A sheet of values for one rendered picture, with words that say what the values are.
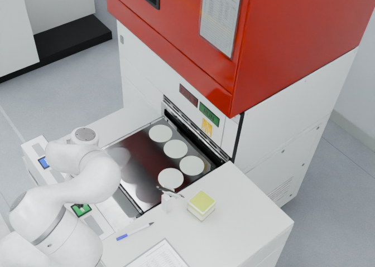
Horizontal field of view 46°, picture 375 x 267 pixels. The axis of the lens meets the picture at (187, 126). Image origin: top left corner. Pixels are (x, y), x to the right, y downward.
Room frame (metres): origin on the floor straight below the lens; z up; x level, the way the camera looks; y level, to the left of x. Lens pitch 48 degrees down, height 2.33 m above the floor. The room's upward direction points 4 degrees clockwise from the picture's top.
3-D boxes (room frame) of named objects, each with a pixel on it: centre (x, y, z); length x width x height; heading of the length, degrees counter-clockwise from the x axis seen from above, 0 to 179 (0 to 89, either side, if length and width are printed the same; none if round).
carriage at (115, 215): (0.92, 0.31, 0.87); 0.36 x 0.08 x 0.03; 42
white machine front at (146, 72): (1.40, 0.08, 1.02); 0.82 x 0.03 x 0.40; 42
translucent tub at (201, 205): (0.84, -0.07, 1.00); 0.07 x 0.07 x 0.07; 50
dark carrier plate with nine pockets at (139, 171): (1.11, 0.12, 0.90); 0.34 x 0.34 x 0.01; 42
